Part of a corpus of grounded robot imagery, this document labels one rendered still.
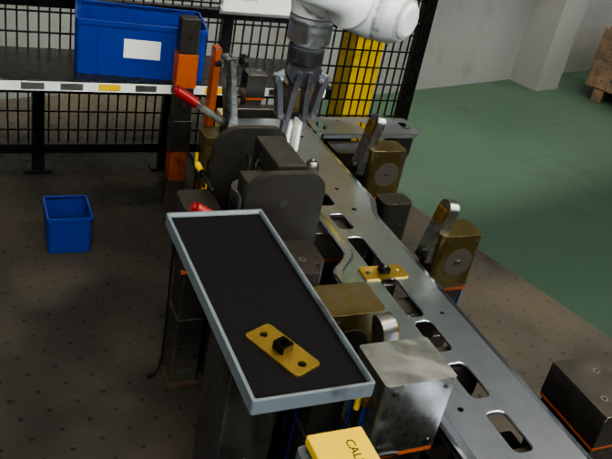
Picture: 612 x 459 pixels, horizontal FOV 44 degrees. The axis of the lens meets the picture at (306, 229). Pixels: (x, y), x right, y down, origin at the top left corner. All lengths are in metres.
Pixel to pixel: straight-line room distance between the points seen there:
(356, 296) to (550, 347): 0.83
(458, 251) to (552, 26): 4.89
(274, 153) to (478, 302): 0.85
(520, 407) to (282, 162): 0.50
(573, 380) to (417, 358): 0.29
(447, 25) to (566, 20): 1.07
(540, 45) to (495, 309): 4.54
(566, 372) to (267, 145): 0.57
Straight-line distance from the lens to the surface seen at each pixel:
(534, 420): 1.12
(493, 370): 1.17
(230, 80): 1.53
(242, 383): 0.78
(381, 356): 0.94
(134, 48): 1.87
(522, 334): 1.83
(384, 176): 1.69
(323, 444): 0.74
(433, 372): 0.94
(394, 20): 1.37
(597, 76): 6.45
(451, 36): 5.67
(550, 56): 6.28
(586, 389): 1.16
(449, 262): 1.42
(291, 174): 1.14
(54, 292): 1.67
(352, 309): 1.06
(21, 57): 1.95
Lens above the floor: 1.68
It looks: 29 degrees down
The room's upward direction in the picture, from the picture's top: 12 degrees clockwise
